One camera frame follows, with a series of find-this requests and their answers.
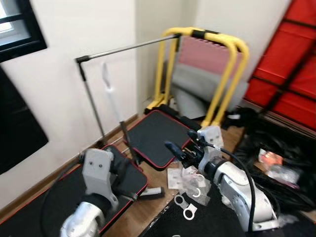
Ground black floor mat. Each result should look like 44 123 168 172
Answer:
143 183 316 237

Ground grey rolled mat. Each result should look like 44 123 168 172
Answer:
170 64 237 119

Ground black garbage bag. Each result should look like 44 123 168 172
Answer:
225 106 316 218

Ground red white snack packet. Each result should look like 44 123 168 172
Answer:
259 148 283 166

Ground pink foam mat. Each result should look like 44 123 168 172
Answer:
178 37 242 75

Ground yellow dip bar stand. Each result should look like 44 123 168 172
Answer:
146 27 250 128

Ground grey metal clothes rack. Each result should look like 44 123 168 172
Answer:
75 34 182 146

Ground red folded table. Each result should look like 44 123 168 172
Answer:
244 0 316 130

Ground black framed window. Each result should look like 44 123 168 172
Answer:
0 0 47 63

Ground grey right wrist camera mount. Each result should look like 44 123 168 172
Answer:
197 125 224 161

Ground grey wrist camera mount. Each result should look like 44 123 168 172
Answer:
197 125 224 161
81 148 119 210

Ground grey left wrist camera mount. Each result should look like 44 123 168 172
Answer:
81 148 119 210

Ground clear wrapper with white ring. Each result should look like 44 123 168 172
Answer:
168 165 213 198

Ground white double ring piece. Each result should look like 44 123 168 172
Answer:
174 194 198 221

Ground black wall panel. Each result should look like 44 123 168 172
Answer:
0 67 50 174

